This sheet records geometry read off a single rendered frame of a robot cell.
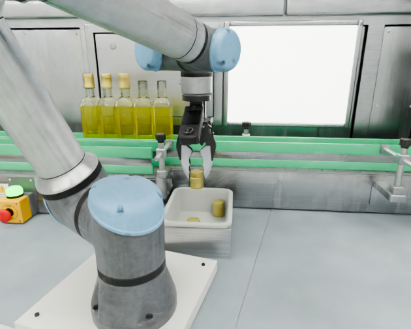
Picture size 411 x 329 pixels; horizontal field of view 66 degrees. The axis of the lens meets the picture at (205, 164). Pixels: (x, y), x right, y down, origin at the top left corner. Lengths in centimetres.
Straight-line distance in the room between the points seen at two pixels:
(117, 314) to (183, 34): 45
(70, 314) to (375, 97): 109
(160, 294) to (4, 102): 38
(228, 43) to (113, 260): 40
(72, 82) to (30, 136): 76
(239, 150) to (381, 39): 58
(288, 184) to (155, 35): 65
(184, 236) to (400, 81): 89
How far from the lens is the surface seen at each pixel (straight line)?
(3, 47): 53
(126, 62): 118
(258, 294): 70
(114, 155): 95
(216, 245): 77
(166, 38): 52
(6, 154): 112
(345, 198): 107
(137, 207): 49
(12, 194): 106
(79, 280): 73
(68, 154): 57
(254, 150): 98
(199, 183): 81
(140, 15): 49
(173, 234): 77
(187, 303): 64
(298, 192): 103
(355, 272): 82
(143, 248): 51
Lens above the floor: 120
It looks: 18 degrees down
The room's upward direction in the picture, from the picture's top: straight up
